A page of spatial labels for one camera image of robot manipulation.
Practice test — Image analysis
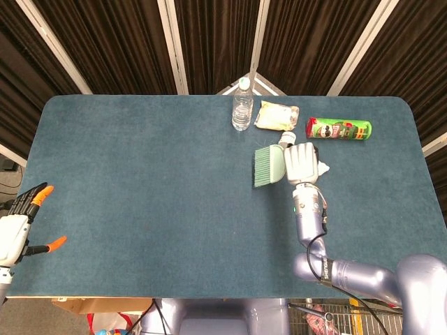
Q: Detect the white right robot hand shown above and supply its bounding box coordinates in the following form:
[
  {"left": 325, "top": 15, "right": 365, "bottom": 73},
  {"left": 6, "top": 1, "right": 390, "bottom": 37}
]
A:
[{"left": 283, "top": 141, "right": 325, "bottom": 186}]

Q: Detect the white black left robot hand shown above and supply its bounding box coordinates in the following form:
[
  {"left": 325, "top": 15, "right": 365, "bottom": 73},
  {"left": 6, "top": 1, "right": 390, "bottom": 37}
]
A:
[{"left": 0, "top": 181, "right": 68, "bottom": 269}]

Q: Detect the mint green hand brush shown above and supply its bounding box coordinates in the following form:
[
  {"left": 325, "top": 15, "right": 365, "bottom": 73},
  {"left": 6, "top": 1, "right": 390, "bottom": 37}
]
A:
[{"left": 251, "top": 143, "right": 288, "bottom": 190}]

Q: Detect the small white round jar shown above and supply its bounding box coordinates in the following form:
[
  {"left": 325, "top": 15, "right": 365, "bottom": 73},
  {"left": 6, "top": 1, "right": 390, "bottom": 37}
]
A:
[{"left": 278, "top": 131, "right": 298, "bottom": 148}]

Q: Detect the green Pringles can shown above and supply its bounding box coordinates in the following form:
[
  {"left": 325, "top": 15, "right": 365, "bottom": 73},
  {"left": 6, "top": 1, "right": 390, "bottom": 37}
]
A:
[{"left": 305, "top": 117, "right": 374, "bottom": 142}]

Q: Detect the yellowish plastic snack bag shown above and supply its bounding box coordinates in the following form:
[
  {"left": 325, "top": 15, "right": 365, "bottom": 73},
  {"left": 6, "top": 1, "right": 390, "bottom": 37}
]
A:
[{"left": 254, "top": 100, "right": 301, "bottom": 132}]

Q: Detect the black floor device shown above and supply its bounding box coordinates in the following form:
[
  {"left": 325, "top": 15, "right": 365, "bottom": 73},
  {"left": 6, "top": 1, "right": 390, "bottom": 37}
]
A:
[{"left": 0, "top": 156, "right": 19, "bottom": 172}]

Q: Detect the clear plastic water bottle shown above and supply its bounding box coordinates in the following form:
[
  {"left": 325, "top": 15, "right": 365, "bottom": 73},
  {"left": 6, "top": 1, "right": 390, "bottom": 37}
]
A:
[{"left": 231, "top": 78, "right": 254, "bottom": 132}]

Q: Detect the brown cardboard box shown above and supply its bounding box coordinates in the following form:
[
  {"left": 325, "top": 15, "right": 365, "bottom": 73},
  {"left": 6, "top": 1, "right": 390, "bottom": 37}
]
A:
[{"left": 52, "top": 297, "right": 153, "bottom": 315}]

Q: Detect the dark brown pleated curtain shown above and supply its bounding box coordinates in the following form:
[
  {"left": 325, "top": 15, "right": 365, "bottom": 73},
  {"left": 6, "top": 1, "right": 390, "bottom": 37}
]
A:
[
  {"left": 256, "top": 0, "right": 390, "bottom": 96},
  {"left": 33, "top": 0, "right": 179, "bottom": 95},
  {"left": 174, "top": 0, "right": 262, "bottom": 96},
  {"left": 342, "top": 0, "right": 447, "bottom": 148},
  {"left": 0, "top": 0, "right": 85, "bottom": 158}
]

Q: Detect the red and white bag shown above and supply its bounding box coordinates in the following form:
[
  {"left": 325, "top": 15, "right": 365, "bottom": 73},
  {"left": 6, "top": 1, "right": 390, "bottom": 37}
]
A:
[{"left": 87, "top": 311, "right": 142, "bottom": 335}]

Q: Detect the silver robot torso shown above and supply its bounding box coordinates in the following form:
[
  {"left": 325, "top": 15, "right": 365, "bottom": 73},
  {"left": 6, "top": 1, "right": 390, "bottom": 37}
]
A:
[{"left": 140, "top": 298, "right": 291, "bottom": 335}]

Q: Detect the white partition post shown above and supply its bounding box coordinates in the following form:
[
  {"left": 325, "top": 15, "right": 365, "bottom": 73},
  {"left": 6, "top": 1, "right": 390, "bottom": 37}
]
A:
[
  {"left": 421, "top": 131, "right": 447, "bottom": 155},
  {"left": 156, "top": 0, "right": 191, "bottom": 96},
  {"left": 0, "top": 142, "right": 29, "bottom": 168},
  {"left": 325, "top": 0, "right": 401, "bottom": 97},
  {"left": 248, "top": 0, "right": 275, "bottom": 76},
  {"left": 15, "top": 0, "right": 94, "bottom": 95}
]

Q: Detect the white partition base frame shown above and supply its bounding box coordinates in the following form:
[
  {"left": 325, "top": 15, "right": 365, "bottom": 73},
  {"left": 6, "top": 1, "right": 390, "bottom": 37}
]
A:
[{"left": 216, "top": 70, "right": 288, "bottom": 96}]

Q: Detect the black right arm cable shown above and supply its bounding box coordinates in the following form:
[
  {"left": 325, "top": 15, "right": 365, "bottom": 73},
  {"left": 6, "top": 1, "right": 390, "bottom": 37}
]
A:
[{"left": 305, "top": 200, "right": 386, "bottom": 335}]

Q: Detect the metal wire cart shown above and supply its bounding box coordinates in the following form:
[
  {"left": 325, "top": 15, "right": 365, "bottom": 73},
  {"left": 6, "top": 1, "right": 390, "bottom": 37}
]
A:
[{"left": 288, "top": 301, "right": 403, "bottom": 335}]

